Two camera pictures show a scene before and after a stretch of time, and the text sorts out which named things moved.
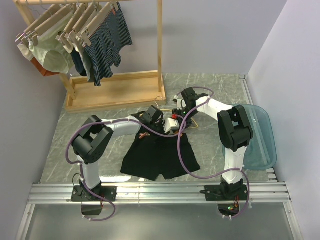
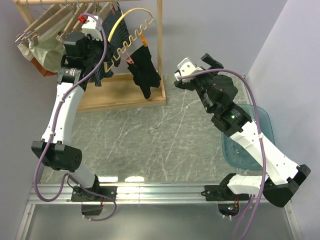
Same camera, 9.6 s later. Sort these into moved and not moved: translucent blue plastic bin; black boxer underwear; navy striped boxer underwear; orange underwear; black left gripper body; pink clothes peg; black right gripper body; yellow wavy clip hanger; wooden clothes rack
Moved: yellow wavy clip hanger; black left gripper body; black boxer underwear; black right gripper body; pink clothes peg
Not moved: translucent blue plastic bin; wooden clothes rack; orange underwear; navy striped boxer underwear
